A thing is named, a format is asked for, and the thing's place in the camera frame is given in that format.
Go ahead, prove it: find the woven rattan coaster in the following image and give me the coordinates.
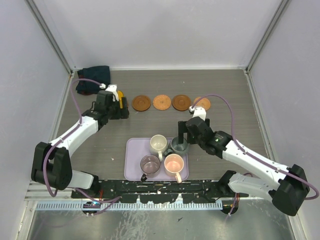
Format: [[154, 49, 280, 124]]
[[195, 97, 211, 111], [152, 94, 171, 111]]

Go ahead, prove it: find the brown wooden coaster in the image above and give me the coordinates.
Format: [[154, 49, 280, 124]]
[[172, 94, 192, 112], [131, 95, 151, 112]]

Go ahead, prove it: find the yellow mug black outside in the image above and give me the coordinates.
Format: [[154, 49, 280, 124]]
[[117, 90, 124, 109]]

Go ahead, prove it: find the grey green mug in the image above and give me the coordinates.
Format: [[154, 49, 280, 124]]
[[164, 136, 189, 157]]

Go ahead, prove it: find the white speckled mug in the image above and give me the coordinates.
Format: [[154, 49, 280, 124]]
[[149, 134, 168, 162]]

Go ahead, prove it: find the pink mug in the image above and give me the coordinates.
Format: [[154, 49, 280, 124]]
[[164, 153, 185, 184]]

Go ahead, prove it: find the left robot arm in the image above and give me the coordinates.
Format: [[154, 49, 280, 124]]
[[31, 90, 129, 198]]

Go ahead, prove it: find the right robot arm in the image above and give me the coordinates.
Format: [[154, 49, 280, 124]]
[[178, 116, 310, 216]]

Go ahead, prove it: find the dark folded cloth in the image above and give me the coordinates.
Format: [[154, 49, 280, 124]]
[[75, 65, 111, 96]]

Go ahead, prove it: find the lilac plastic tray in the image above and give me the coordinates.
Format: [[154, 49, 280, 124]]
[[124, 137, 189, 181]]

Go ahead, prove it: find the lilac mug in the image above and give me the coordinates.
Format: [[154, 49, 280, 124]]
[[140, 154, 161, 182]]

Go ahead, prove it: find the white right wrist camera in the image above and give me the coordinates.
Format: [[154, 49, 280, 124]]
[[189, 106, 207, 121]]

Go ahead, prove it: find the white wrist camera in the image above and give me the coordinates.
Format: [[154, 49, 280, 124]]
[[189, 106, 207, 121], [99, 83, 119, 102]]

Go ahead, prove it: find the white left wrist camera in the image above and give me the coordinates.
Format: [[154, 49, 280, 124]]
[[99, 83, 119, 102]]

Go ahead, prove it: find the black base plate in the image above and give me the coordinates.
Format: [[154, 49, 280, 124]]
[[84, 179, 235, 204]]

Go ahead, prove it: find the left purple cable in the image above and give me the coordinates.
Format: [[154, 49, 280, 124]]
[[42, 78, 122, 218]]

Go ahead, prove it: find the aluminium frame rail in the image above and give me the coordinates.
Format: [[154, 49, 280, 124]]
[[24, 178, 297, 201]]

